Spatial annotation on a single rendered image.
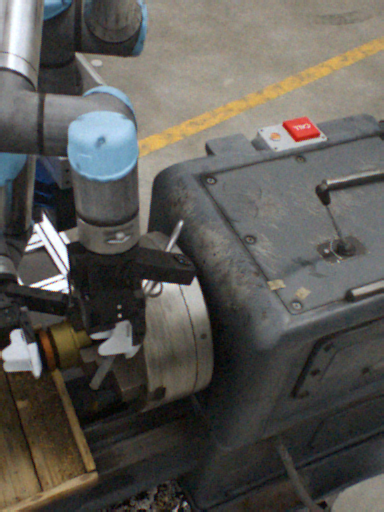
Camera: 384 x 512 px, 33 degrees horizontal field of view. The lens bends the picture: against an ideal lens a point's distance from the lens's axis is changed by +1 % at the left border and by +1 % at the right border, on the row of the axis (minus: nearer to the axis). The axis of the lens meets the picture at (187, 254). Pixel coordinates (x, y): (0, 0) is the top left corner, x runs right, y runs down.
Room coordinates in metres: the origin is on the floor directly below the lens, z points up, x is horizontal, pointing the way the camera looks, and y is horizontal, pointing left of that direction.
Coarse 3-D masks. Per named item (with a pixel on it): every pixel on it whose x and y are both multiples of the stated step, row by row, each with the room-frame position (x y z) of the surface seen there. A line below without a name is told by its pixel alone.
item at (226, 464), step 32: (288, 416) 0.68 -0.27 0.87; (320, 416) 0.73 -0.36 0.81; (352, 416) 0.78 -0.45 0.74; (224, 448) 0.59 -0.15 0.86; (256, 448) 0.64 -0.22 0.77; (288, 448) 0.70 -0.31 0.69; (320, 448) 0.77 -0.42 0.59; (192, 480) 0.62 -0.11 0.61; (224, 480) 0.60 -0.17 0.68; (256, 480) 0.67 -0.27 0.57
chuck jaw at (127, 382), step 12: (96, 348) 0.61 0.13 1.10; (84, 360) 0.58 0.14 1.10; (96, 360) 0.58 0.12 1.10; (120, 360) 0.59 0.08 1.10; (132, 360) 0.60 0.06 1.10; (84, 372) 0.57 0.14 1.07; (96, 372) 0.58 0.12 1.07; (108, 372) 0.57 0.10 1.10; (120, 372) 0.57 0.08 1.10; (132, 372) 0.57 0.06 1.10; (120, 384) 0.55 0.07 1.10; (132, 384) 0.55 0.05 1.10; (144, 384) 0.56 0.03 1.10; (120, 396) 0.54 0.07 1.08; (132, 396) 0.54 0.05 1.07; (156, 396) 0.55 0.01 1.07
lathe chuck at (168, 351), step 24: (144, 240) 0.78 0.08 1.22; (168, 288) 0.67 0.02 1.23; (168, 312) 0.63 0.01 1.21; (168, 336) 0.60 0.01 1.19; (192, 336) 0.62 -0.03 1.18; (144, 360) 0.56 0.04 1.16; (168, 360) 0.58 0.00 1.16; (192, 360) 0.59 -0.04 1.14; (168, 384) 0.56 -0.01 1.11; (192, 384) 0.58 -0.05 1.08; (144, 408) 0.54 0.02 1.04
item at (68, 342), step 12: (60, 324) 0.63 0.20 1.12; (36, 336) 0.60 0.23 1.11; (48, 336) 0.60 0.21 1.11; (60, 336) 0.60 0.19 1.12; (72, 336) 0.61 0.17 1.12; (84, 336) 0.62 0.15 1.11; (48, 348) 0.58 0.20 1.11; (60, 348) 0.59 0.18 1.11; (72, 348) 0.59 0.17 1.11; (84, 348) 0.61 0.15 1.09; (48, 360) 0.57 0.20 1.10; (60, 360) 0.57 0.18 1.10; (72, 360) 0.58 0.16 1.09
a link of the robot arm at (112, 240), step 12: (84, 228) 0.50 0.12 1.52; (96, 228) 0.49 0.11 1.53; (108, 228) 0.50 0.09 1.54; (120, 228) 0.50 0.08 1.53; (132, 228) 0.51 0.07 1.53; (84, 240) 0.50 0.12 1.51; (96, 240) 0.49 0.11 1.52; (108, 240) 0.49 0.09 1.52; (120, 240) 0.49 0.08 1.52; (132, 240) 0.51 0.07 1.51; (96, 252) 0.49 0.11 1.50; (108, 252) 0.49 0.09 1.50; (120, 252) 0.50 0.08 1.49
